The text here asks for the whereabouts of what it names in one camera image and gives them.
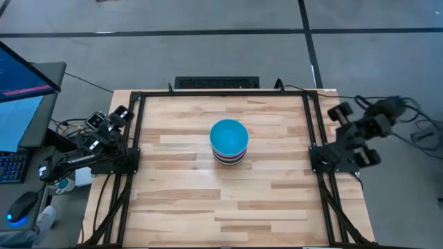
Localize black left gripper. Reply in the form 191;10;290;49
85;104;135;145

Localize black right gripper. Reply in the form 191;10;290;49
327;101;392;168

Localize teal bowl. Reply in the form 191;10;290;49
209;118;250;157

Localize white mug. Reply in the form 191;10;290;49
55;177;76;194

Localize light blue screen monitor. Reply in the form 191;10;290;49
0;62;67;154

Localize tilted dark screen monitor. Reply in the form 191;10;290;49
0;40;62;104

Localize grey side desk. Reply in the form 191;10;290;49
0;145;58;232

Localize black keyboard at table top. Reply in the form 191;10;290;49
174;75;260;90

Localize person's shoe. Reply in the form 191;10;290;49
34;205;58;237

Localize black mouse with blue light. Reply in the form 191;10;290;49
6;191;39;225

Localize dark grey bowl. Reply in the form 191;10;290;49
215;155;245;167

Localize person's leg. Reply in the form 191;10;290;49
0;228;39;248

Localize thin black floor cable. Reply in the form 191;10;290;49
64;71;115;93

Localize black and yellow wire bundle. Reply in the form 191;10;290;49
51;117;91;140

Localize black metal table frame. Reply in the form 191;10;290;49
78;89;378;248

